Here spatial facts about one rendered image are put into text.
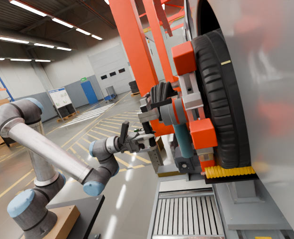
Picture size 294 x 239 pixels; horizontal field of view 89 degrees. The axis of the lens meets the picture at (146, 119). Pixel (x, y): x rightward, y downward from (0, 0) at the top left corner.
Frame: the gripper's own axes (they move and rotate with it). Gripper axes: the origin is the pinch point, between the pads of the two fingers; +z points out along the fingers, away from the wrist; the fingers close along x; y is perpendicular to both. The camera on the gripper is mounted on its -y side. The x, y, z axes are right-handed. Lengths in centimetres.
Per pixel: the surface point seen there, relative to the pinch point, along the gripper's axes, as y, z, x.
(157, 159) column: 64, -28, -73
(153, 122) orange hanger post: 16, -15, -60
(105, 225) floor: 83, -74, -14
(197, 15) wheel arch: -46, 34, -29
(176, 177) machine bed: 75, -9, -54
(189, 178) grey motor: 74, 3, -50
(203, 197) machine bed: 77, 13, -30
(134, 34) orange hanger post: -56, -7, -60
